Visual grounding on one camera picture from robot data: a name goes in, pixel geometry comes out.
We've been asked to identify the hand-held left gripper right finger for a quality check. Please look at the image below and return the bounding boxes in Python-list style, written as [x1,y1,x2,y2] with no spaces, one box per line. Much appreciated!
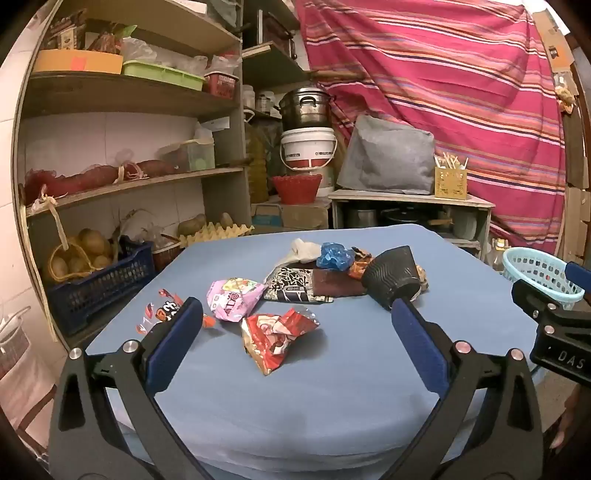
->
[382,299,546,480]

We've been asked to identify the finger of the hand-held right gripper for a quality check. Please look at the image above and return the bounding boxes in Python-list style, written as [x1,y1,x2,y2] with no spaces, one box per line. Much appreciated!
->
[511,279,563,334]
[566,261,591,297]

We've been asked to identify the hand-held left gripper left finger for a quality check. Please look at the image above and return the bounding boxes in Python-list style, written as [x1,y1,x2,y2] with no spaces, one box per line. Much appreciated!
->
[48,296,215,480]

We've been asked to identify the light blue plastic basket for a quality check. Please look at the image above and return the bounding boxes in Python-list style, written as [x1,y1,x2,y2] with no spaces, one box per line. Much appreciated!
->
[502,248,586,310]

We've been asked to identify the maroon scouring pad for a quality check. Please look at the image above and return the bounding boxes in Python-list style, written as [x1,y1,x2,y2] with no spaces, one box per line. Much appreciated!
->
[311,269,370,298]

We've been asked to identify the person's right hand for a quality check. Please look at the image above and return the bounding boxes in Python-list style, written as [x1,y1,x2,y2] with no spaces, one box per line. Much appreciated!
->
[549,414,570,452]

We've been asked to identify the orange and white snack wrapper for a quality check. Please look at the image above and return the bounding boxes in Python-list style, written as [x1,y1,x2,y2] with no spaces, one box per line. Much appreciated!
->
[135,288,215,335]

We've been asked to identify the pink snack wrapper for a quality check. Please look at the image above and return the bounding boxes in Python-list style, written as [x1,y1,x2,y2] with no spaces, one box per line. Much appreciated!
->
[206,277,269,323]

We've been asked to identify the black paper cup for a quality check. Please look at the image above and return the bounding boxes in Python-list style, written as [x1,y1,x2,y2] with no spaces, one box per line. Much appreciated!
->
[361,246,422,311]

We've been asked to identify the dark blue plastic crate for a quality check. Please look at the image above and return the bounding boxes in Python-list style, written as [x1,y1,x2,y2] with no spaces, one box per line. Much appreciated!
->
[46,236,155,337]

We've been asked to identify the white bowl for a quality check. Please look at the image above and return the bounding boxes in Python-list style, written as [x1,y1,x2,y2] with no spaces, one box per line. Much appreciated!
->
[452,210,478,241]

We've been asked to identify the red snack wrapper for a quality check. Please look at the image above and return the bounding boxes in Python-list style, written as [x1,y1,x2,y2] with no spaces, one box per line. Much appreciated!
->
[240,308,320,377]

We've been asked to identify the yellow egg tray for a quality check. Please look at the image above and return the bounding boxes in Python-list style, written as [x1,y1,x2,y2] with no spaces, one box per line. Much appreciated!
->
[179,222,254,247]

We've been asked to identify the large potato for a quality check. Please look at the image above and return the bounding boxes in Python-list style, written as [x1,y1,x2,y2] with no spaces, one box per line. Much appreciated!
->
[178,213,207,236]

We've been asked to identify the wicker basket of potatoes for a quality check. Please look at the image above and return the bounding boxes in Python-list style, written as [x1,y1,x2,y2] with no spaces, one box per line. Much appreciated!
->
[46,228,118,282]

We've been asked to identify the blue plastic bag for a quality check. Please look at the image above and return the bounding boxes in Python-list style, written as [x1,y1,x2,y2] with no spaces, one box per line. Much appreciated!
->
[317,242,354,271]

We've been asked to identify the black and white snack bag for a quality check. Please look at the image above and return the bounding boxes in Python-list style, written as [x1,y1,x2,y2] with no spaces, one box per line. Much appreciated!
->
[264,265,334,305]

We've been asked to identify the black pan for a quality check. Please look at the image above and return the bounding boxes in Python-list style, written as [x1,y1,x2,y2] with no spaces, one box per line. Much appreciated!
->
[381,210,419,227]

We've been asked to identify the yellow stick holder box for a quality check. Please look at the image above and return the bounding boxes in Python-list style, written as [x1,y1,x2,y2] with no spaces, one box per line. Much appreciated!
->
[434,152,469,200]

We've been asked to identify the small steel pot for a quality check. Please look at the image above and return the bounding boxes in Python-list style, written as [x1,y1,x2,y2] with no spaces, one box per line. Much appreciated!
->
[346,208,377,227]

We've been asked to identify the low wooden cabinet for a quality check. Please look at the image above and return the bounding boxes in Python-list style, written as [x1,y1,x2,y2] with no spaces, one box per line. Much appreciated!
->
[329,189,496,259]

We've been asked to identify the white folded cloth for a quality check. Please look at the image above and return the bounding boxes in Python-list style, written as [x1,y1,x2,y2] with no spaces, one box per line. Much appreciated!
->
[272,239,324,278]

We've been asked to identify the cardboard box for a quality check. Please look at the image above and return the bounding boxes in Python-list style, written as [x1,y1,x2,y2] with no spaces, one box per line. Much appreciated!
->
[252,200,331,230]

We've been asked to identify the sweet potatoes in red net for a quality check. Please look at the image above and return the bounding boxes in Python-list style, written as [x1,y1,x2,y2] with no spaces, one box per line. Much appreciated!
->
[24,159,178,199]

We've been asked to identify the clear plastic container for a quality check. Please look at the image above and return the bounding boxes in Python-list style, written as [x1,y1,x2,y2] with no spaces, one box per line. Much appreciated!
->
[159,138,216,172]

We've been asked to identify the yellow oil bottle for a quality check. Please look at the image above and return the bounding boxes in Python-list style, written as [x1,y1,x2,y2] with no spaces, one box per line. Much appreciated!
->
[245,122,269,204]

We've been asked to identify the red scalloped basket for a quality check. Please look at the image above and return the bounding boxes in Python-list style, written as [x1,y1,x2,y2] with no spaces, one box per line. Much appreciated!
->
[271,174,323,205]

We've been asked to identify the grey cushion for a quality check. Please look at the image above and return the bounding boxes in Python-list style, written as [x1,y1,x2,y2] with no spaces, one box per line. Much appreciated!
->
[337,114,436,195]

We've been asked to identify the white plastic bucket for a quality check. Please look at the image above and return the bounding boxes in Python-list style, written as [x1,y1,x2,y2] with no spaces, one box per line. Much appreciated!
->
[279,127,336,172]

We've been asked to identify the cardboard sheet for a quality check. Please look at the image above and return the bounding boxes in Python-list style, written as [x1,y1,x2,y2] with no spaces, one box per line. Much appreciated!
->
[531,9,575,75]

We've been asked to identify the pink striped cloth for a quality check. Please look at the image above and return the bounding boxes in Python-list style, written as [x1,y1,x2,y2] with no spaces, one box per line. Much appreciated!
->
[295,0,566,254]

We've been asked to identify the wooden shelf unit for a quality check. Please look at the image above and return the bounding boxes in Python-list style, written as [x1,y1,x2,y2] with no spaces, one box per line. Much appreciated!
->
[14,0,252,342]

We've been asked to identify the green plastic tray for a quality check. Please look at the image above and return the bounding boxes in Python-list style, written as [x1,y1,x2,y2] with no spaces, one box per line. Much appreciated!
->
[122,60,206,92]

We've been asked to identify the large metal pot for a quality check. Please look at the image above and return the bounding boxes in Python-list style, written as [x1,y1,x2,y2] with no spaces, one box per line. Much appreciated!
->
[276,88,335,131]

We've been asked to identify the yellow flat box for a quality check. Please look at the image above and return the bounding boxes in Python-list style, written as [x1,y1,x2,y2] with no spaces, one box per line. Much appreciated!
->
[33,49,124,75]

